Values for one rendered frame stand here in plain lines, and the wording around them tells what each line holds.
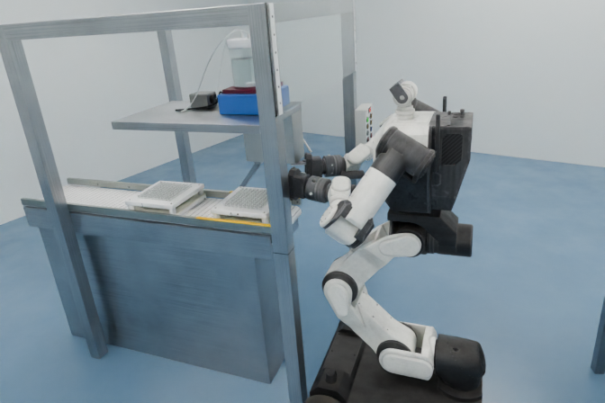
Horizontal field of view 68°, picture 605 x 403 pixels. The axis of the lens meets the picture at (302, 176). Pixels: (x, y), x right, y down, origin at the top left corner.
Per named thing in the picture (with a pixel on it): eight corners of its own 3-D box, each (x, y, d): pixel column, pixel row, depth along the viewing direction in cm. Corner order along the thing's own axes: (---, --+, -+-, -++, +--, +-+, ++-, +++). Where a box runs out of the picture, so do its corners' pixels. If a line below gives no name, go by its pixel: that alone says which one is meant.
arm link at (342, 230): (346, 225, 150) (344, 258, 133) (321, 207, 148) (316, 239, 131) (366, 202, 146) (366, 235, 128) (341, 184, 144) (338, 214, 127)
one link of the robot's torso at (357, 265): (348, 289, 191) (436, 232, 168) (337, 314, 176) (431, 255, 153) (324, 262, 190) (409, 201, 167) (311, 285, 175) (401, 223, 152)
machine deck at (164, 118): (301, 111, 181) (301, 101, 179) (260, 137, 148) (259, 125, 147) (173, 109, 203) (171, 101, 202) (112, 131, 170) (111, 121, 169)
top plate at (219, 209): (211, 213, 178) (210, 209, 177) (239, 190, 199) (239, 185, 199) (266, 219, 170) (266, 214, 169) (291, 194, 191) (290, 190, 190)
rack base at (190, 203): (206, 197, 207) (205, 192, 207) (175, 220, 186) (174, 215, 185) (162, 193, 216) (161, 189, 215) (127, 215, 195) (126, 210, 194)
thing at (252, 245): (298, 227, 197) (297, 206, 194) (272, 260, 173) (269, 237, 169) (75, 201, 244) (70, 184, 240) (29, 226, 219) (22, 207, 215)
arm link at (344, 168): (333, 150, 183) (360, 148, 185) (329, 165, 192) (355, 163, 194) (338, 174, 177) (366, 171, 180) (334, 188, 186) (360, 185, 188)
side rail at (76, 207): (275, 232, 169) (275, 225, 168) (274, 235, 168) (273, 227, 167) (25, 203, 216) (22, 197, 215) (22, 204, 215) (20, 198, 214)
